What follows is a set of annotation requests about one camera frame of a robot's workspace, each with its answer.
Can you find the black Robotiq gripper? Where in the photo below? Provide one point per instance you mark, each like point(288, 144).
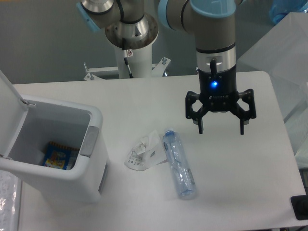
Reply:
point(217, 90)

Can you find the translucent plastic box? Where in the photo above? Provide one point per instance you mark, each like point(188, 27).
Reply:
point(283, 54)

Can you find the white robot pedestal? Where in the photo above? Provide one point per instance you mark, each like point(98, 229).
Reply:
point(138, 62)

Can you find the blue snack packet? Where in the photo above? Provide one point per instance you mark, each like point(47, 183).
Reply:
point(60, 157)

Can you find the crumpled white plastic wrapper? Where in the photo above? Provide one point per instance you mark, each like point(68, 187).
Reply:
point(146, 153)

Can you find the clear plastic sheet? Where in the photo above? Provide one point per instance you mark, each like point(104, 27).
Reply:
point(10, 197)

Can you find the white trash can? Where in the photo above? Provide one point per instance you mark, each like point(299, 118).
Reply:
point(70, 124)

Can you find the blue water jug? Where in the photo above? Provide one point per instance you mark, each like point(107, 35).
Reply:
point(280, 8)

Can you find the black device at edge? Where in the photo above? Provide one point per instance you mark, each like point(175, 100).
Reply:
point(300, 206)

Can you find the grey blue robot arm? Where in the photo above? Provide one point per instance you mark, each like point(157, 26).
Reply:
point(212, 23)

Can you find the clear plastic water bottle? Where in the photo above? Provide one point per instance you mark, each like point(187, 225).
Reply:
point(180, 170)

